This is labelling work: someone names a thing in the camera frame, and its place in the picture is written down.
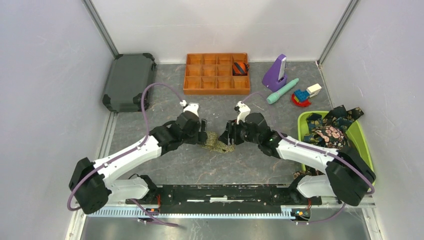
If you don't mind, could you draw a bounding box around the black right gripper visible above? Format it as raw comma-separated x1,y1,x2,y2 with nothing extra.
217,117,261,146

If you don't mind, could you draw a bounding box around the green gold vine tie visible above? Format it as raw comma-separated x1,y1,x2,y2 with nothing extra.
202,131,235,154

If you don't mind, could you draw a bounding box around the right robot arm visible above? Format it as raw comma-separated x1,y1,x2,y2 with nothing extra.
218,112,376,206

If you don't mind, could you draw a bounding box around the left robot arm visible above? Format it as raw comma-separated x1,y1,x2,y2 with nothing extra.
67,111,207,215

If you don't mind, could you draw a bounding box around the orange wooden compartment tray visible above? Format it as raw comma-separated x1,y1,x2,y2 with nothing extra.
183,53,251,95

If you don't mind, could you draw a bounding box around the rolled orange striped tie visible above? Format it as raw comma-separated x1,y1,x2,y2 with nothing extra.
232,62,250,76

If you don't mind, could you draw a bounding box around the purple metronome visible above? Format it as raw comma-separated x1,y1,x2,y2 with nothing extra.
262,54,288,92

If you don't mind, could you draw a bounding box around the colourful toy brick boat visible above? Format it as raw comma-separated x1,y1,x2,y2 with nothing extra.
291,83,322,108

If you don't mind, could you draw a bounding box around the navy orange floral tie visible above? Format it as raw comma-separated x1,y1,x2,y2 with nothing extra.
302,113,348,144

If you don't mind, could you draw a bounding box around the dark green hard case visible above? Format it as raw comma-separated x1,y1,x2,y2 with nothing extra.
101,52,157,112

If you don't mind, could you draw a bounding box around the black pink rose tie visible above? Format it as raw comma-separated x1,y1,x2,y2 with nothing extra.
309,126,348,149

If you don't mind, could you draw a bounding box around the black gold leaf tie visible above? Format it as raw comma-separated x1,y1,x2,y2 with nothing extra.
322,105,365,131

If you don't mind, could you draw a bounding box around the lime green plastic bin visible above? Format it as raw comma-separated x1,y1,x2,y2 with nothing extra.
297,110,374,171

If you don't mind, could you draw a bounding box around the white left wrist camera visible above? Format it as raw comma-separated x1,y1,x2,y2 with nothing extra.
179,100,200,117

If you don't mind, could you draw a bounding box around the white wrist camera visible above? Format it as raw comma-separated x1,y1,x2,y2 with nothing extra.
179,100,200,117
234,101,251,125

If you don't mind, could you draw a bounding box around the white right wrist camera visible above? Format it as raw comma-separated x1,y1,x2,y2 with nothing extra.
234,101,251,125

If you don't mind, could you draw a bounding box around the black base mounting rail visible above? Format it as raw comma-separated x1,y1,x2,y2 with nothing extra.
138,184,322,214

